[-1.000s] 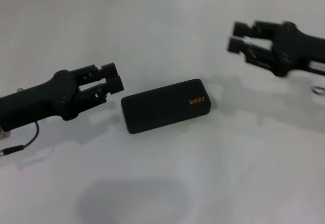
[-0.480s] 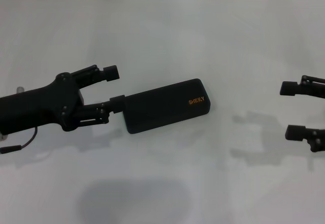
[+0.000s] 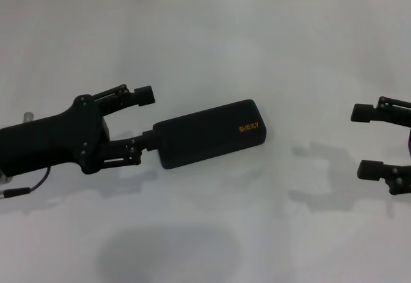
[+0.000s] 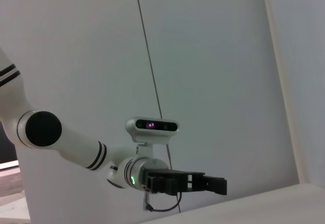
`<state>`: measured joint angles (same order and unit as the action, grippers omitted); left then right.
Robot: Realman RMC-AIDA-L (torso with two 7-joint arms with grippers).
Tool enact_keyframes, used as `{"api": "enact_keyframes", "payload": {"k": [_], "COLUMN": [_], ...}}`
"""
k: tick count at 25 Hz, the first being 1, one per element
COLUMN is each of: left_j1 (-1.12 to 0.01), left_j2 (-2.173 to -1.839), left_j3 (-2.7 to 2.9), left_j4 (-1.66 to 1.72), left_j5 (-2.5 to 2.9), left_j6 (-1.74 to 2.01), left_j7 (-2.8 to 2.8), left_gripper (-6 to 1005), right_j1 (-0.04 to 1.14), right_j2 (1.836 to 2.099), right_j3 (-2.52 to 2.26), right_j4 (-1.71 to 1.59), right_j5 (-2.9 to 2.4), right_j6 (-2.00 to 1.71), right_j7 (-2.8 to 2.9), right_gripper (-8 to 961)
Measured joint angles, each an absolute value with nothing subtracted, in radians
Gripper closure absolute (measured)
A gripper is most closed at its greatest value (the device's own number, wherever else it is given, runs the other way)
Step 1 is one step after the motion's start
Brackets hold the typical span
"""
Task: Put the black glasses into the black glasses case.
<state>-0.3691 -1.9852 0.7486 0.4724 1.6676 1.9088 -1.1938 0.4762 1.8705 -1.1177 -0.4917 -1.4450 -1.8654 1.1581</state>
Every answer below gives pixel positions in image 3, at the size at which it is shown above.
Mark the black glasses case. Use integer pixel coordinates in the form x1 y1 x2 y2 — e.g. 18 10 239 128
152 99 270 170

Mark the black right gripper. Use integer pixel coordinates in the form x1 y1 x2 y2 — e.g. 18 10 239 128
351 96 411 196

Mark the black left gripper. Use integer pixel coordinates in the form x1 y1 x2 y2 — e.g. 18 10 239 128
0 95 155 177

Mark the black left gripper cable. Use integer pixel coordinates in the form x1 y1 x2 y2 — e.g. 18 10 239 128
0 166 53 201

